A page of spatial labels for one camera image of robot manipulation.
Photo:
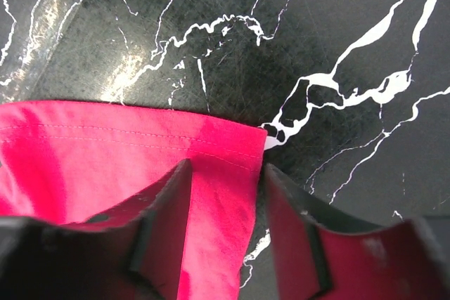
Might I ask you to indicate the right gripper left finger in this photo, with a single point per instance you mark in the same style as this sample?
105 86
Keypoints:
133 250

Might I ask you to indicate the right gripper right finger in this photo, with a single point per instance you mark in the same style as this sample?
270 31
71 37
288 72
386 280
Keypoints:
321 252

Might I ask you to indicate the red t shirt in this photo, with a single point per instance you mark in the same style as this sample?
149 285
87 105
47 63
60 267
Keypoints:
64 161

